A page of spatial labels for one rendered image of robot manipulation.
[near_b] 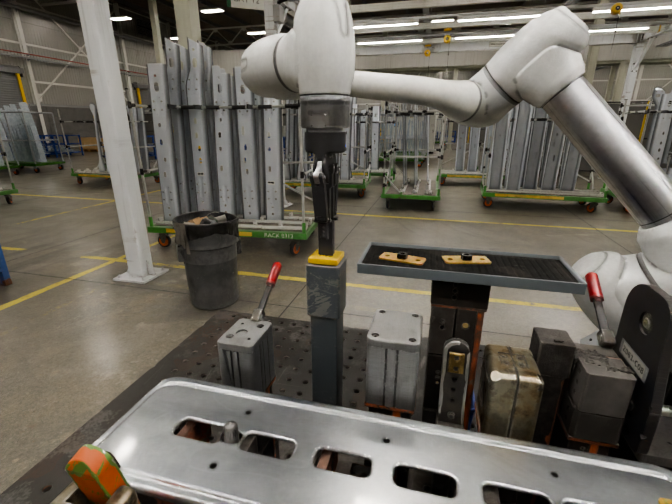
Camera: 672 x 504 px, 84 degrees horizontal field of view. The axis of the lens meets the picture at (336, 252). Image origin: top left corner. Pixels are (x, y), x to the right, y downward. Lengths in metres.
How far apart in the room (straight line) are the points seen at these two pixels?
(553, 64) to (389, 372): 0.78
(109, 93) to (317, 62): 3.21
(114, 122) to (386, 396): 3.46
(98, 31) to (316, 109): 3.27
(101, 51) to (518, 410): 3.69
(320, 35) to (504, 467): 0.66
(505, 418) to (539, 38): 0.81
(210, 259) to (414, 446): 2.56
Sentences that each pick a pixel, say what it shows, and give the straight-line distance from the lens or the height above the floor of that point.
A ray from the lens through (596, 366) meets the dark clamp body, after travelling 0.67.
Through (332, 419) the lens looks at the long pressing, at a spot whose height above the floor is 1.00.
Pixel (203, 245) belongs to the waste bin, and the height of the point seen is 0.56.
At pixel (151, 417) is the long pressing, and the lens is 0.65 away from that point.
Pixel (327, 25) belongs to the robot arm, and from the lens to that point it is 0.68.
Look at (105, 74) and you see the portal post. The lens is 3.81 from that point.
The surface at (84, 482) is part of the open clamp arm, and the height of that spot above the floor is 1.08.
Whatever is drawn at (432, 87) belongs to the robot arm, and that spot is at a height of 1.48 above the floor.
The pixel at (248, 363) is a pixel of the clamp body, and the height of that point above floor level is 1.03.
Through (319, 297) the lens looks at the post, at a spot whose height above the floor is 1.07.
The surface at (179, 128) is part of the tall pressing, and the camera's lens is 4.97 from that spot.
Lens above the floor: 1.40
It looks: 19 degrees down
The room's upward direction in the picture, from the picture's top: straight up
